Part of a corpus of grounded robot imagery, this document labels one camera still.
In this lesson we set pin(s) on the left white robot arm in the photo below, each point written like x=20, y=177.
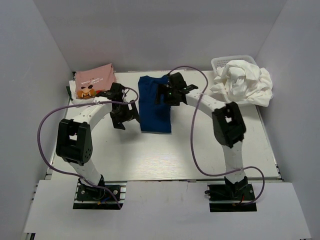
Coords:
x=74, y=139

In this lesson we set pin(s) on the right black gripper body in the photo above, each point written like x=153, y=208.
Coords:
x=169, y=98

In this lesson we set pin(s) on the crumpled white t-shirts pile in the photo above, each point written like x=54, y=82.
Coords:
x=243, y=82

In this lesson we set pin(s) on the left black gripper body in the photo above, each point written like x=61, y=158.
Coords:
x=123, y=114

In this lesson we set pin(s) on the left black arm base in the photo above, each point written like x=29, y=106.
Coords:
x=88, y=199

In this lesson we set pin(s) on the blue t-shirt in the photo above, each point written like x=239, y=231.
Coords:
x=154, y=118

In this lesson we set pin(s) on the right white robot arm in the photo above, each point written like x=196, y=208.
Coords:
x=228, y=124

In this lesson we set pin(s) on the folded pink t-shirt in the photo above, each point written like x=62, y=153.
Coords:
x=90, y=82

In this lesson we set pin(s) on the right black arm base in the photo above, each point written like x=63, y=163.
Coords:
x=221, y=199

